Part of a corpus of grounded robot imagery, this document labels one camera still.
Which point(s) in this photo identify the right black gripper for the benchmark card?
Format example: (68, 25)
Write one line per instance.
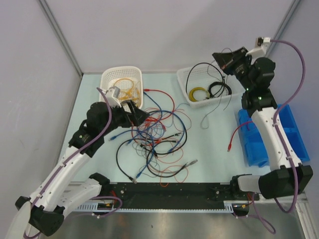
(227, 60)

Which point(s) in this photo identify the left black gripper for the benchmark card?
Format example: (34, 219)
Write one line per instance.
(136, 117)

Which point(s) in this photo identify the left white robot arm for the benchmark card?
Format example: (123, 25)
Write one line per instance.
(47, 207)

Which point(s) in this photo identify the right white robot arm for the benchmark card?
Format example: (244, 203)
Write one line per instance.
(287, 176)

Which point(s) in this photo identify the right white perforated basket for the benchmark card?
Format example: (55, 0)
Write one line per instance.
(206, 85)

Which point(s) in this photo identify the white perforated basket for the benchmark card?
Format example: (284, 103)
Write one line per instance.
(206, 85)
(128, 79)

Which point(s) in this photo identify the left white perforated basket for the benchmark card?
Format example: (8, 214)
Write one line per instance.
(128, 79)

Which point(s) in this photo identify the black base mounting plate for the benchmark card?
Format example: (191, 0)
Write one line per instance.
(174, 196)

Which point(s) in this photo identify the blue plastic divided bin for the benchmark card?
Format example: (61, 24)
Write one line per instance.
(254, 148)

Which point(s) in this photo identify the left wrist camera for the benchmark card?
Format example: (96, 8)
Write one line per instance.
(111, 96)

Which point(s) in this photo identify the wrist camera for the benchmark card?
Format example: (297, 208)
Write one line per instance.
(261, 46)
(111, 96)

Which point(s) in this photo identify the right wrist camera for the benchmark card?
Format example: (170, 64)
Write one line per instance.
(261, 46)

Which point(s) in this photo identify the white slotted cable duct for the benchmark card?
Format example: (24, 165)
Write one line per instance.
(89, 207)

